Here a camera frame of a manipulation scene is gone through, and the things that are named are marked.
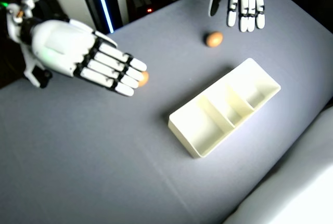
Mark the brown egg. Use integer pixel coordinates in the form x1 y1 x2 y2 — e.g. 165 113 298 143
137 71 150 88
203 31 224 48

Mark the grey table cloth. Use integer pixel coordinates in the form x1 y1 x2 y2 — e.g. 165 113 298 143
0 0 333 224

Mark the white three-well tray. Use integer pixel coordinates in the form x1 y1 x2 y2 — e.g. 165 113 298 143
168 57 282 159

